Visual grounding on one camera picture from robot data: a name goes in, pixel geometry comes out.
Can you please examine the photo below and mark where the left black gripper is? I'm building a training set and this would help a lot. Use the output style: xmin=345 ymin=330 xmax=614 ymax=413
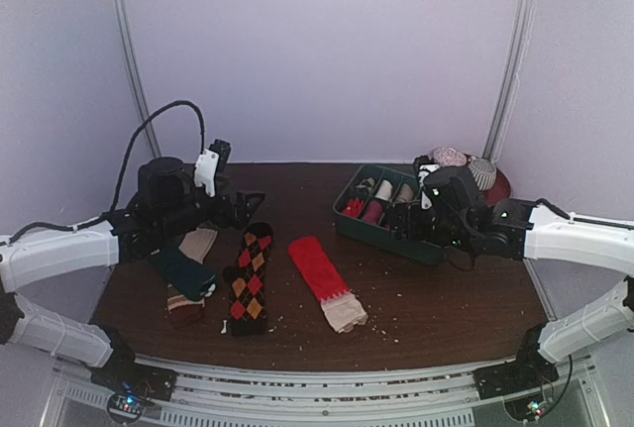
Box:
xmin=157 ymin=176 xmax=264 ymax=239

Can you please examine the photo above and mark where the green divided organizer tray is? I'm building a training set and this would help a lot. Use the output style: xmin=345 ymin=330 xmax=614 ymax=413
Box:
xmin=333 ymin=164 xmax=444 ymax=266

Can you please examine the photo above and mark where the black argyle sock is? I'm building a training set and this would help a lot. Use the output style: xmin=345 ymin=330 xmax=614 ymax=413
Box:
xmin=223 ymin=222 xmax=273 ymax=337

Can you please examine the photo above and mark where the red and beige sock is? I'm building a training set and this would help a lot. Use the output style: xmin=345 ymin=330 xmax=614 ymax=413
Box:
xmin=288 ymin=236 xmax=369 ymax=333

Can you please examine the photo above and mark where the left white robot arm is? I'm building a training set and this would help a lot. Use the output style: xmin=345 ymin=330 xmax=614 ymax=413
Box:
xmin=1 ymin=151 xmax=265 ymax=391

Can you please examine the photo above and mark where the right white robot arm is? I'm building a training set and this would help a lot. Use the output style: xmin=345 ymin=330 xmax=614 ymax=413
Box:
xmin=387 ymin=166 xmax=633 ymax=389

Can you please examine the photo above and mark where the tan rolled sock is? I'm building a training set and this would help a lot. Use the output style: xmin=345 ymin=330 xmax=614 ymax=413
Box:
xmin=394 ymin=183 xmax=415 ymax=204

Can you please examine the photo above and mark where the maroon rolled sock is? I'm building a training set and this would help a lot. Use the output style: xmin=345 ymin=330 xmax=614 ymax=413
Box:
xmin=361 ymin=200 xmax=384 ymax=225

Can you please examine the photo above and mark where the cream rolled sock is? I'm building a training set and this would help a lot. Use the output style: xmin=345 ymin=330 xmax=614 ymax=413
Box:
xmin=374 ymin=179 xmax=393 ymax=201

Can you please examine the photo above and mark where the black beige patterned rolled sock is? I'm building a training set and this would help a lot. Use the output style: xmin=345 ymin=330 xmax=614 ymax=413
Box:
xmin=354 ymin=176 xmax=376 ymax=195

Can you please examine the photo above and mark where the red zigzag rolled sock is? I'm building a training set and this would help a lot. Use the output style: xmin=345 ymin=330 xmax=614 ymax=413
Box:
xmin=341 ymin=198 xmax=366 ymax=219

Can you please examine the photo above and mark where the pink patterned bowl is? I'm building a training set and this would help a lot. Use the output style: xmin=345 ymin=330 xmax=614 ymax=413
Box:
xmin=432 ymin=147 xmax=470 ymax=167

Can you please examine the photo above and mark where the grey striped cup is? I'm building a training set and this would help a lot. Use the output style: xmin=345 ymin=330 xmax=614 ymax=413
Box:
xmin=469 ymin=158 xmax=497 ymax=192

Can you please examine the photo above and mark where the dark teal sock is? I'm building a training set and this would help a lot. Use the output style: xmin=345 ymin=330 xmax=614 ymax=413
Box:
xmin=149 ymin=246 xmax=217 ymax=301

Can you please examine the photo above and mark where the red round plate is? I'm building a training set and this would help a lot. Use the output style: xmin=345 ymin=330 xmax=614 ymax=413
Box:
xmin=483 ymin=167 xmax=512 ymax=206

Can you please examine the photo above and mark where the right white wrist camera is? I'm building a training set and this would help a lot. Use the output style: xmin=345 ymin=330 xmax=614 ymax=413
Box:
xmin=417 ymin=163 xmax=440 ymax=210

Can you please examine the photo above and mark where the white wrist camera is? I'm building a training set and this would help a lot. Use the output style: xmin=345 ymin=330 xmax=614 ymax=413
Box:
xmin=417 ymin=163 xmax=440 ymax=210
xmin=193 ymin=150 xmax=220 ymax=198

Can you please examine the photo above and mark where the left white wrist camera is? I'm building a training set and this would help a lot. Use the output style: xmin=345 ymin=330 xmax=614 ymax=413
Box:
xmin=193 ymin=150 xmax=220 ymax=198

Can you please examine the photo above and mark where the right aluminium frame post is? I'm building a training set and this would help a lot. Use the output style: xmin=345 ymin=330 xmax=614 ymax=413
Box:
xmin=482 ymin=0 xmax=535 ymax=163

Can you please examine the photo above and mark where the aluminium frame post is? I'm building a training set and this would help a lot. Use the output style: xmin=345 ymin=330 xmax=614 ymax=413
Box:
xmin=103 ymin=0 xmax=163 ymax=160
xmin=482 ymin=0 xmax=535 ymax=163

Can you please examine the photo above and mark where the left aluminium frame post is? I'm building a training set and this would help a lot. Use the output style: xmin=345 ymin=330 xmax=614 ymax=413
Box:
xmin=103 ymin=0 xmax=163 ymax=160

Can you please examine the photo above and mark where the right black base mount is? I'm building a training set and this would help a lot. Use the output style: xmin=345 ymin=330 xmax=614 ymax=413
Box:
xmin=473 ymin=360 xmax=559 ymax=423

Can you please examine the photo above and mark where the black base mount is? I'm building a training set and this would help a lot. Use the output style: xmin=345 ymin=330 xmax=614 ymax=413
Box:
xmin=89 ymin=363 xmax=177 ymax=425
xmin=473 ymin=360 xmax=559 ymax=423

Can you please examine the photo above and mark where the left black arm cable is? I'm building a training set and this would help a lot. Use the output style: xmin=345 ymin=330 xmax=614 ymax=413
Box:
xmin=7 ymin=100 xmax=208 ymax=245

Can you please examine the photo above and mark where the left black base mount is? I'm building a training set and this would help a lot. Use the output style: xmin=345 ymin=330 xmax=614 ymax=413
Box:
xmin=89 ymin=363 xmax=177 ymax=425

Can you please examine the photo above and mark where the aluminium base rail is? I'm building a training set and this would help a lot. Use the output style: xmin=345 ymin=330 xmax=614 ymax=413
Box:
xmin=38 ymin=354 xmax=615 ymax=426

